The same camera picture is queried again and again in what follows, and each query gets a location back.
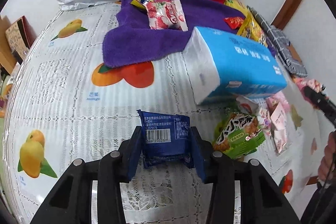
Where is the grey plaid pouch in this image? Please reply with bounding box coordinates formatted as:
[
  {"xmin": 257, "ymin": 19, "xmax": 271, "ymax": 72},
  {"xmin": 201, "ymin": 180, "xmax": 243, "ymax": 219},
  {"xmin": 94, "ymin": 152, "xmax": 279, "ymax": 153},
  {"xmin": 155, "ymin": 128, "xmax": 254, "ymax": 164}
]
[{"xmin": 247, "ymin": 6, "xmax": 307, "ymax": 77}]

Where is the pink panda snack bag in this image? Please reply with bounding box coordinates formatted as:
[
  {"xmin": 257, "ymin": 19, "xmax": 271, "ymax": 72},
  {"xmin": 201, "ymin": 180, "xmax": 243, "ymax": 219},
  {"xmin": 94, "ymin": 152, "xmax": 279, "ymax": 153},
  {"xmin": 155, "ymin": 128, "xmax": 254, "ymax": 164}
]
[{"xmin": 291, "ymin": 76, "xmax": 325, "ymax": 93}]

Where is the light pink snack packet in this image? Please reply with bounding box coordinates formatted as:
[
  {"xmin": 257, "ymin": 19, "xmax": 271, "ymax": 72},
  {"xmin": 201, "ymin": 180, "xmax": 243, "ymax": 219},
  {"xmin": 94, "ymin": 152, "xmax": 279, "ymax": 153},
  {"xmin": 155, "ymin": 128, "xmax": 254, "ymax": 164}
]
[{"xmin": 266, "ymin": 92, "xmax": 290, "ymax": 155}]

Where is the white purple snack bag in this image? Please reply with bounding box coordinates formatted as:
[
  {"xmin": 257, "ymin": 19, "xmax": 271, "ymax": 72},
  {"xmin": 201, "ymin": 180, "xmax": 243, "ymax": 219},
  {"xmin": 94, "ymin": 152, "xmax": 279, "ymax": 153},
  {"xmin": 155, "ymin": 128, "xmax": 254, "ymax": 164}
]
[{"xmin": 236, "ymin": 96, "xmax": 271, "ymax": 136}]

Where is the blue tissue pack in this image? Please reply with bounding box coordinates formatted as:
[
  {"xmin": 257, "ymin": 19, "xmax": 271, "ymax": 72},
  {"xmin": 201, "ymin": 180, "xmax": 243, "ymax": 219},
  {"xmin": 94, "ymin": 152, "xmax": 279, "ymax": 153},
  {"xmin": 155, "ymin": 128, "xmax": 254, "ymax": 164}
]
[{"xmin": 182, "ymin": 26, "xmax": 287, "ymax": 105}]

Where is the red white candy bag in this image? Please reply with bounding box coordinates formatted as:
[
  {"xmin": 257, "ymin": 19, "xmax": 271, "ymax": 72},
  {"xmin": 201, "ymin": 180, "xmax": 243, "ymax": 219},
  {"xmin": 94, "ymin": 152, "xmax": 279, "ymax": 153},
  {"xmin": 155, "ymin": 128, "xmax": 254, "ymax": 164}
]
[{"xmin": 145, "ymin": 0, "xmax": 189, "ymax": 31}]

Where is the green snack bag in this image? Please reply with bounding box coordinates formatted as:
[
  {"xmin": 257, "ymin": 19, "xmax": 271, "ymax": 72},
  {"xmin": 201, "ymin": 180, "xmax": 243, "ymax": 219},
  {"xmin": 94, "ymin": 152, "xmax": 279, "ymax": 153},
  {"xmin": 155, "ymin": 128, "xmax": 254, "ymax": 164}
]
[{"xmin": 213, "ymin": 110, "xmax": 265, "ymax": 159}]

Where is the yellow chips bag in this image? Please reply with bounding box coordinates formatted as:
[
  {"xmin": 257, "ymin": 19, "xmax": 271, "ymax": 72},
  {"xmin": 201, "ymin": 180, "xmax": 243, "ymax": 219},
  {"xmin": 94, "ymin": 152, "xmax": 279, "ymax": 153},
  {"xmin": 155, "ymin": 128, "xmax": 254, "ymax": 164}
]
[{"xmin": 224, "ymin": 0, "xmax": 249, "ymax": 17}]

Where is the small red snack packet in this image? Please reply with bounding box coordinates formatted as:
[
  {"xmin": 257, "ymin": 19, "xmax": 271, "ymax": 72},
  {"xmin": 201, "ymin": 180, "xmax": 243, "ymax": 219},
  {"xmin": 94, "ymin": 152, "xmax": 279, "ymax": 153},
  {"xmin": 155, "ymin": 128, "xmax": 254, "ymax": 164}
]
[{"xmin": 224, "ymin": 17, "xmax": 244, "ymax": 30}]

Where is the purple towel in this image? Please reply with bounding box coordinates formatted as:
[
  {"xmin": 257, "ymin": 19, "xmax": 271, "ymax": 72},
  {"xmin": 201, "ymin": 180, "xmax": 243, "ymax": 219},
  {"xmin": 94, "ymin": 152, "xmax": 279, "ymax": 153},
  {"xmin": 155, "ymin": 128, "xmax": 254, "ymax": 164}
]
[{"xmin": 102, "ymin": 0, "xmax": 245, "ymax": 68}]

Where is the person's right hand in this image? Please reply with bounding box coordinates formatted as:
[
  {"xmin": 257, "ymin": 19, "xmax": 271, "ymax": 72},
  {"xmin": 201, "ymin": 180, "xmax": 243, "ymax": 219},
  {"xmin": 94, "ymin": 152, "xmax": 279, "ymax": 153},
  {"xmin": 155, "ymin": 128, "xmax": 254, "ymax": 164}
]
[{"xmin": 318, "ymin": 132, "xmax": 335, "ymax": 182}]

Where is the fruit print tablecloth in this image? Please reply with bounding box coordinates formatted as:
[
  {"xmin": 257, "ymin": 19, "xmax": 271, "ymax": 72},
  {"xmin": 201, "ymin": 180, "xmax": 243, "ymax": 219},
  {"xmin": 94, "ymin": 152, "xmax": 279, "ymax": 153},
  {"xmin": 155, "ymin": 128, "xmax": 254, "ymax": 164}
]
[{"xmin": 2, "ymin": 4, "xmax": 326, "ymax": 223}]

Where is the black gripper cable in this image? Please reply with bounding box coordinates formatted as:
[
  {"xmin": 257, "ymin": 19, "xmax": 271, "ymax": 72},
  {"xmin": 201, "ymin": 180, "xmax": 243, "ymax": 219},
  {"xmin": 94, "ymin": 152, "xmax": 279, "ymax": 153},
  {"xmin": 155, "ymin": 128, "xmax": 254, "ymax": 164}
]
[{"xmin": 316, "ymin": 129, "xmax": 336, "ymax": 191}]

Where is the red patterned box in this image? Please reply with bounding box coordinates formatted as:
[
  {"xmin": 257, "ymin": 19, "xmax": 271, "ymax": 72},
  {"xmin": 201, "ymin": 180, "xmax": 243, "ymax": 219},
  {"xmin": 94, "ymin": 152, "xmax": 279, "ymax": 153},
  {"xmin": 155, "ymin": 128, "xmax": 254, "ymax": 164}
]
[{"xmin": 5, "ymin": 16, "xmax": 34, "ymax": 64}]

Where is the cluttered wooden side shelf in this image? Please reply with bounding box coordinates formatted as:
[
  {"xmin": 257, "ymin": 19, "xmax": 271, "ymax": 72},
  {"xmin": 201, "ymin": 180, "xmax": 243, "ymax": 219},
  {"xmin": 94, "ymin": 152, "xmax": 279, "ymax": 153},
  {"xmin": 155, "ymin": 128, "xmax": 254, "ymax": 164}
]
[{"xmin": 1, "ymin": 16, "xmax": 17, "ymax": 118}]

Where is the blue snack packet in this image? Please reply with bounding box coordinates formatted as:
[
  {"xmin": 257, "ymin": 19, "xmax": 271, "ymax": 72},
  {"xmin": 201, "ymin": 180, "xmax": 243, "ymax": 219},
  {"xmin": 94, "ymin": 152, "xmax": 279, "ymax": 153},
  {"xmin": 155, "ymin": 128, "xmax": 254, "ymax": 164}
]
[{"xmin": 137, "ymin": 110, "xmax": 194, "ymax": 169}]

